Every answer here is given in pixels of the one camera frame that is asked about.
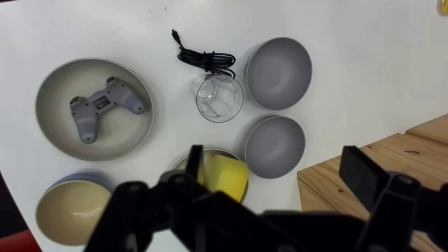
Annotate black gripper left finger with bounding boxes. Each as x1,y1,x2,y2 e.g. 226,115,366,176
83,144,300,252

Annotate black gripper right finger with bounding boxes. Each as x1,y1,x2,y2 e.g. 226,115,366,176
339,144,448,252

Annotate beige brown bowl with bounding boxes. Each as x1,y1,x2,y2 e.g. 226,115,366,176
35,181,114,248

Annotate blue grey bowl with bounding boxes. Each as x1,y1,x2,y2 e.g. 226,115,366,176
44,171,117,193

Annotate red bowl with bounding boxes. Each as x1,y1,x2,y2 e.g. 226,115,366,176
0,228,44,252

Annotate small grey bowl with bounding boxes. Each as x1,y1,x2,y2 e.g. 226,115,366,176
243,115,307,181

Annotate large grey bowl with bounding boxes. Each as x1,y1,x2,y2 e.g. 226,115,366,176
244,36,314,112

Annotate pine wood board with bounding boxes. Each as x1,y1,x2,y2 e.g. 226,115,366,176
297,113,448,252

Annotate yellow sponge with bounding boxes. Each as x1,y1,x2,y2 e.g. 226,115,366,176
198,153,251,203

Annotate grey game controller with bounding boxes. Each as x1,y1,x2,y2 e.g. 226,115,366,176
69,76,147,144

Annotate large beige shallow dish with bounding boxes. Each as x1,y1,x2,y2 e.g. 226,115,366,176
34,57,156,162

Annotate clear drinking glass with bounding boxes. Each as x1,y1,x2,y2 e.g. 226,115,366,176
192,71,245,125

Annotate black coiled cable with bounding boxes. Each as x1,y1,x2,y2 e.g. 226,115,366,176
171,28,238,78

